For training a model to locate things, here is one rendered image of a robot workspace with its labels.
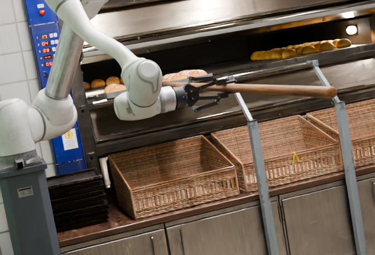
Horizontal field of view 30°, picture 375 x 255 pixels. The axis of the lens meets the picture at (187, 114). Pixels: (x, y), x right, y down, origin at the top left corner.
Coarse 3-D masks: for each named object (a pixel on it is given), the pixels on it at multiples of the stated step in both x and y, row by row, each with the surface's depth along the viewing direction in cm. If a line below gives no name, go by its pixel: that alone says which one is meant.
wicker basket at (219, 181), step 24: (168, 144) 387; (192, 144) 391; (120, 168) 379; (168, 168) 385; (192, 168) 388; (216, 168) 380; (120, 192) 365; (144, 192) 338; (168, 192) 341; (192, 192) 373; (216, 192) 348; (144, 216) 338
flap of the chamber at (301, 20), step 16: (304, 16) 394; (320, 16) 396; (336, 16) 408; (352, 16) 420; (208, 32) 379; (224, 32) 381; (240, 32) 390; (256, 32) 402; (128, 48) 367; (144, 48) 373; (160, 48) 384; (80, 64) 380
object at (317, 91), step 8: (208, 88) 270; (216, 88) 260; (224, 88) 251; (232, 88) 243; (240, 88) 236; (248, 88) 228; (256, 88) 222; (264, 88) 215; (272, 88) 209; (280, 88) 204; (288, 88) 199; (296, 88) 193; (304, 88) 189; (312, 88) 184; (320, 88) 180; (328, 88) 176; (304, 96) 190; (312, 96) 185; (320, 96) 180; (328, 96) 176
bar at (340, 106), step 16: (288, 64) 369; (304, 64) 370; (208, 80) 357; (320, 80) 368; (240, 96) 353; (336, 96) 358; (336, 112) 355; (256, 128) 341; (256, 144) 341; (256, 160) 342; (352, 160) 356; (256, 176) 345; (352, 176) 356; (352, 192) 357; (352, 208) 359; (272, 224) 346; (272, 240) 346
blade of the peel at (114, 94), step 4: (196, 76) 353; (200, 76) 354; (176, 80) 350; (180, 80) 351; (184, 80) 352; (200, 80) 354; (112, 92) 342; (116, 92) 342; (120, 92) 343; (100, 96) 362; (104, 96) 349; (108, 96) 341; (112, 96) 342; (116, 96) 342
